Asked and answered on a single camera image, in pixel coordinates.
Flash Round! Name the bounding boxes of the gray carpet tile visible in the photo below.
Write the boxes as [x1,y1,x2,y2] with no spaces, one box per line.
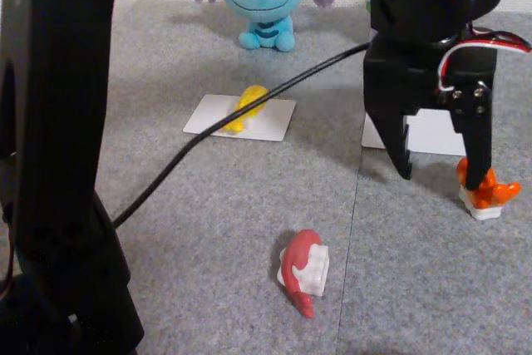
[93,0,377,355]
[335,9,532,355]

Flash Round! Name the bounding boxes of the black cable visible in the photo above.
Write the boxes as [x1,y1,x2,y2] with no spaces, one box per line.
[111,41,373,230]

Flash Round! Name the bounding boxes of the orange shrimp sushi toy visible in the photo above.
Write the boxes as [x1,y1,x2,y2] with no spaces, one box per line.
[456,157,523,221]

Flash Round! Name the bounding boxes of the white rectangular card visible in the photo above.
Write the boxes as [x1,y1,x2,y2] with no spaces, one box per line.
[182,93,297,143]
[361,107,469,157]

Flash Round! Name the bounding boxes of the yellow egg sushi toy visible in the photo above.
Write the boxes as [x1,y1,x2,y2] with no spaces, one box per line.
[222,84,271,134]

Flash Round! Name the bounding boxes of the red tuna sushi toy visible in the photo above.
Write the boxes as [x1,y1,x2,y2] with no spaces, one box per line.
[276,229,329,321]

